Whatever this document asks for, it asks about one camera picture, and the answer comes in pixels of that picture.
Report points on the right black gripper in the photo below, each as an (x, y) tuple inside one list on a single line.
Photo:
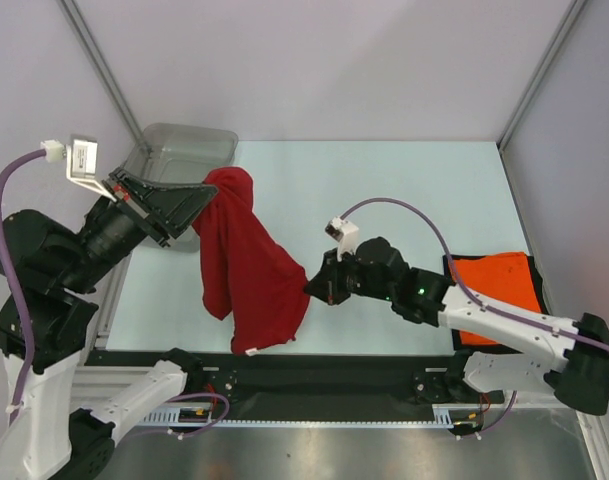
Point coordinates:
[(335, 278)]

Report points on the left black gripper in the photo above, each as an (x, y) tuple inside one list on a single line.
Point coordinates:
[(170, 207)]

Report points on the red t shirt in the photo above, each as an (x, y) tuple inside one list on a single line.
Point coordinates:
[(245, 273)]

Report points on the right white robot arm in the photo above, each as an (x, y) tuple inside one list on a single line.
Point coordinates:
[(567, 358)]

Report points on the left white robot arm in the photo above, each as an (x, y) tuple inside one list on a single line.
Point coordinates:
[(51, 270)]

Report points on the clear plastic bin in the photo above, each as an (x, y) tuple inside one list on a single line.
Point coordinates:
[(180, 154)]

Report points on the orange folded t shirt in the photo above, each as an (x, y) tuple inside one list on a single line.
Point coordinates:
[(499, 295)]

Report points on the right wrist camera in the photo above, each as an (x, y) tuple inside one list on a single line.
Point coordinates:
[(345, 233)]

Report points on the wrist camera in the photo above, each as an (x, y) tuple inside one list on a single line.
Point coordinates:
[(81, 166), (345, 233)]

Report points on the aluminium frame rail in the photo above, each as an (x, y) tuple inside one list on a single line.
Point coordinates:
[(110, 303)]

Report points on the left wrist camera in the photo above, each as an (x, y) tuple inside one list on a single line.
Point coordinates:
[(81, 166)]

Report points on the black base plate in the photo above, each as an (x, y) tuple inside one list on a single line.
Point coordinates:
[(316, 388)]

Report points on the white cable duct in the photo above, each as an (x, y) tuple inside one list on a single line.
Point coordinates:
[(441, 417)]

